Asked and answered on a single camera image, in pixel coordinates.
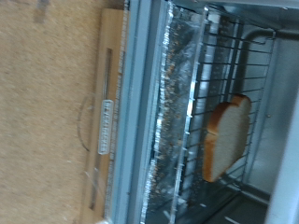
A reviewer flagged white bread slice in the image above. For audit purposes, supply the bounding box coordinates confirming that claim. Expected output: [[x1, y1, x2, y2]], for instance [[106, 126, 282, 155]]
[[201, 93, 252, 184]]

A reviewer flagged silver toaster oven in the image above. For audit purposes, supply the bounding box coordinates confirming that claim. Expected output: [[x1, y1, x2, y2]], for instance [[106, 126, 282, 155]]
[[124, 0, 299, 224]]

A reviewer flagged aluminium foil tray liner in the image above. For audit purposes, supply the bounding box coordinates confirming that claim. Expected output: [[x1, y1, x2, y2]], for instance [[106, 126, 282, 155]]
[[139, 1, 208, 224]]

